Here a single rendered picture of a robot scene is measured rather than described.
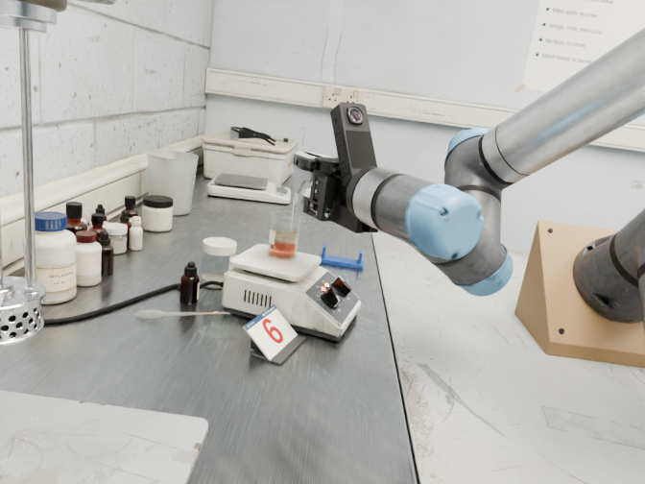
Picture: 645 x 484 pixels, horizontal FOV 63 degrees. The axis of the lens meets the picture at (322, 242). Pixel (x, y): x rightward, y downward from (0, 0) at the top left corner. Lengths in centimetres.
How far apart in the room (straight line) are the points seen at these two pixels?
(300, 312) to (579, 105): 46
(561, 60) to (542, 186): 50
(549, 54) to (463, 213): 183
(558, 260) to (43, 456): 81
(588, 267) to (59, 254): 83
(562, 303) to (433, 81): 144
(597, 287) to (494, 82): 146
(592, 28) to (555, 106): 178
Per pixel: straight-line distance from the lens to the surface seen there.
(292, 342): 78
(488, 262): 65
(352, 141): 70
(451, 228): 56
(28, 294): 49
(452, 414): 70
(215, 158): 190
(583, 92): 63
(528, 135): 66
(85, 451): 57
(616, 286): 94
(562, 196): 244
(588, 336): 96
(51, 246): 86
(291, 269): 82
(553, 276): 98
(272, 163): 186
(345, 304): 84
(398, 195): 59
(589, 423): 78
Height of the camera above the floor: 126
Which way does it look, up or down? 16 degrees down
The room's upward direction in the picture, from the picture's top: 8 degrees clockwise
